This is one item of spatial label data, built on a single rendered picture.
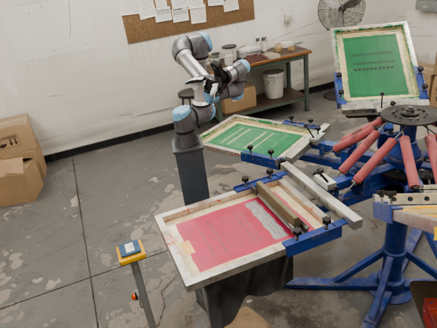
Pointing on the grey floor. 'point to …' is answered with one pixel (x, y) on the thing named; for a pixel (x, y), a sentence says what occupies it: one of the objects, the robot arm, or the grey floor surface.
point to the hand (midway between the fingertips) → (196, 88)
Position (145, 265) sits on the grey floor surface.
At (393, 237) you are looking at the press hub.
